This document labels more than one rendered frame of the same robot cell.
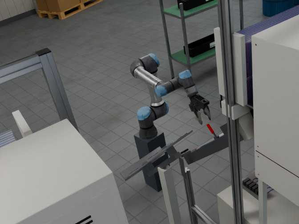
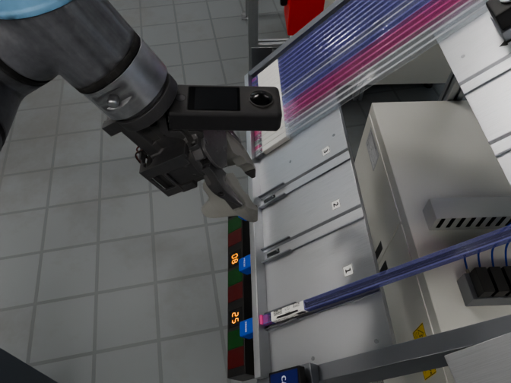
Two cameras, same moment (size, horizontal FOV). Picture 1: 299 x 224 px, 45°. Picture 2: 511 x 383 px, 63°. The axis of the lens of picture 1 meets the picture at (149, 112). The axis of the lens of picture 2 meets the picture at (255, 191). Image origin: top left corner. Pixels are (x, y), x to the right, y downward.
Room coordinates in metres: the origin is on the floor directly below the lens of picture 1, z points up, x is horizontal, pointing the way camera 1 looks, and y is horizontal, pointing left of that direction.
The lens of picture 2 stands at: (1.80, -0.05, 1.34)
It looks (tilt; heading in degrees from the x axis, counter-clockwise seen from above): 53 degrees down; 293
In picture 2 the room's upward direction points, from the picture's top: straight up
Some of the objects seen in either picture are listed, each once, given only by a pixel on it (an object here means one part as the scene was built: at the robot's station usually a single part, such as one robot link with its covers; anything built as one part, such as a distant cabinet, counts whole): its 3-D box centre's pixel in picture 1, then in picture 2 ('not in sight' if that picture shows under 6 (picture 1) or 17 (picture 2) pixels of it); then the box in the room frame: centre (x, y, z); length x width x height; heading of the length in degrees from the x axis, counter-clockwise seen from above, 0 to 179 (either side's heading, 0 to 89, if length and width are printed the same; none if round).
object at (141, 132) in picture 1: (147, 128); not in sight; (2.42, 0.04, 0.60); 0.15 x 0.15 x 0.10
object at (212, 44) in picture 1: (205, 44); not in sight; (4.32, -0.89, 0.41); 0.57 x 0.17 x 0.11; 115
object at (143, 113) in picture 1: (145, 116); not in sight; (2.43, 0.04, 0.72); 0.13 x 0.12 x 0.14; 117
